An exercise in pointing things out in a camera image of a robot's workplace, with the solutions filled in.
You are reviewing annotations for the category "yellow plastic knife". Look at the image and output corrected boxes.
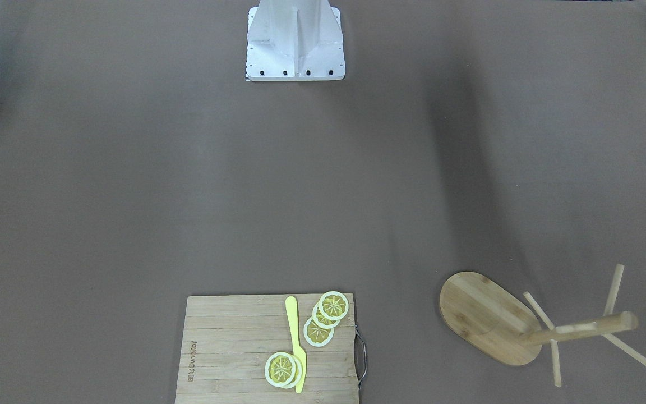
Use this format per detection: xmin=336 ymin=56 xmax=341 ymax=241
xmin=285 ymin=296 xmax=307 ymax=394

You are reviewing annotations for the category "upper lemon slice of row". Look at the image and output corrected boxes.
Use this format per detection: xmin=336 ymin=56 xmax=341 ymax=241
xmin=318 ymin=291 xmax=350 ymax=322

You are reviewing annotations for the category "bamboo cutting board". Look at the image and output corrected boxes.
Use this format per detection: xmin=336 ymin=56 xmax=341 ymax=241
xmin=175 ymin=292 xmax=368 ymax=403

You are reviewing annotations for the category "lemon slice beside knife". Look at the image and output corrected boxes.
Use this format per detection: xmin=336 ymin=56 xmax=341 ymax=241
xmin=264 ymin=351 xmax=294 ymax=388

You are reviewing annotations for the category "wooden cup storage rack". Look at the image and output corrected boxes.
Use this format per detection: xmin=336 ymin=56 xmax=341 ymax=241
xmin=439 ymin=264 xmax=646 ymax=388

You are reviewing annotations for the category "lemon slice under knife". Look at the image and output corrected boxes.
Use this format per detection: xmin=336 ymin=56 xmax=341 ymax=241
xmin=282 ymin=355 xmax=303 ymax=389

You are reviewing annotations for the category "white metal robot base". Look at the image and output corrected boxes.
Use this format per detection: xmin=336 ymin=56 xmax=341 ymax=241
xmin=244 ymin=1 xmax=346 ymax=82

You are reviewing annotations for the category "middle lemon slice of row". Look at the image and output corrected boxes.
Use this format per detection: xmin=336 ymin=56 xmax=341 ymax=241
xmin=312 ymin=302 xmax=342 ymax=329

